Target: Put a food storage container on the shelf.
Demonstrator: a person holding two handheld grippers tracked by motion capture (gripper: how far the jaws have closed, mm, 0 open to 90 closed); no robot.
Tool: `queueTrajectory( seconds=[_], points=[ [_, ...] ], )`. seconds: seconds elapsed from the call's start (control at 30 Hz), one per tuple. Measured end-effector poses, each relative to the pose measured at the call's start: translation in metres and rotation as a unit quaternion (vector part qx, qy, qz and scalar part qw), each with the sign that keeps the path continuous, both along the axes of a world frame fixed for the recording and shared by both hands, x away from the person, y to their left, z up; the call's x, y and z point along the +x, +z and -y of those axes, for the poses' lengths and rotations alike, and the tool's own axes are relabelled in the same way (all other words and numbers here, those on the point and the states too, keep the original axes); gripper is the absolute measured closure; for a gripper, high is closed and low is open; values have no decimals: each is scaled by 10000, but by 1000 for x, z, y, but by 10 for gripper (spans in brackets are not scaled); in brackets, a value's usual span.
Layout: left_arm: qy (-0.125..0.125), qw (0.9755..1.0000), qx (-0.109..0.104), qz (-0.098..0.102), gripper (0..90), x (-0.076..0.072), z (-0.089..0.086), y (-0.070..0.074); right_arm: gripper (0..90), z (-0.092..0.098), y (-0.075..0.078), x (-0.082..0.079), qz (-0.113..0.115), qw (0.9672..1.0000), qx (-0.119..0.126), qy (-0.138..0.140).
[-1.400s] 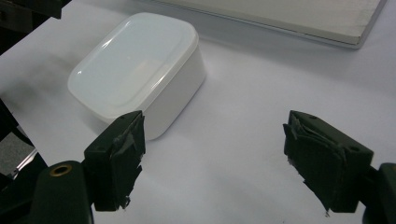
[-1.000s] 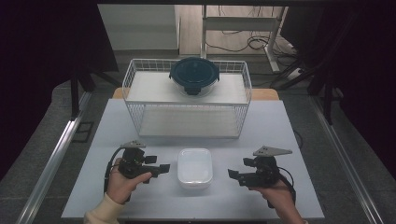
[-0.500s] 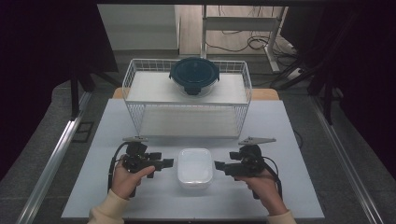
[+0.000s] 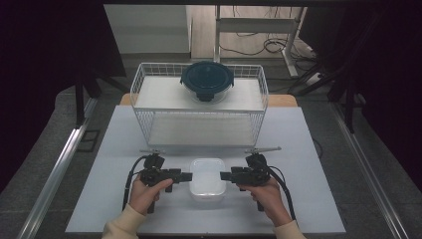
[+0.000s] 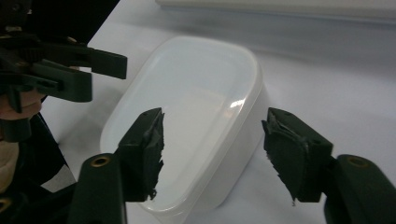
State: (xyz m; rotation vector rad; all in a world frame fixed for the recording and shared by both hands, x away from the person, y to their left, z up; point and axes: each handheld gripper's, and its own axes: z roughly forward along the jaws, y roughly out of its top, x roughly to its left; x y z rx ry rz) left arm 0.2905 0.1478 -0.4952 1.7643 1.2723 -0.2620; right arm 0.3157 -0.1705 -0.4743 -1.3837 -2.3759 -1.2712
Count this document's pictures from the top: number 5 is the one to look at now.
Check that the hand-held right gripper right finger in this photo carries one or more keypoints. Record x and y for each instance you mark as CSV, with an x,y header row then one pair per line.
x,y
295,155

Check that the white square lidded container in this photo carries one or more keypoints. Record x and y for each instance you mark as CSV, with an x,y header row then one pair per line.
x,y
193,102

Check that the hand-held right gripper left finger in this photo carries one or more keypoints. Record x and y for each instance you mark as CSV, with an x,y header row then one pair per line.
x,y
143,155

